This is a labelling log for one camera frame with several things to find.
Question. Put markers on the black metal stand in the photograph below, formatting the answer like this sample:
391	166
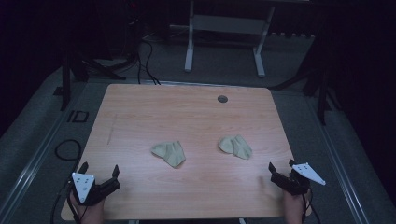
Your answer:
66	84
323	93

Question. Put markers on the beige sock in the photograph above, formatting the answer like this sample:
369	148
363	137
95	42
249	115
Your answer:
170	153
236	146

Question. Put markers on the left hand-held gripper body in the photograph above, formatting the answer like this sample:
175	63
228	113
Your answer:
83	186

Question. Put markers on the metal floor rail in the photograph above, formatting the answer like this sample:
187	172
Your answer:
28	171
339	165

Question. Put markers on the white metal desk frame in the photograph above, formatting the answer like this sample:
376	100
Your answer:
229	24

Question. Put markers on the person's left hand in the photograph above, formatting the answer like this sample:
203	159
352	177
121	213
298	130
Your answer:
91	213

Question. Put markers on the person's right hand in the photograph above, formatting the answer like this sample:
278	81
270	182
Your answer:
294	208

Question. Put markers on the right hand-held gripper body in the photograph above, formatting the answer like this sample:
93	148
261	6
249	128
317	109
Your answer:
295	182

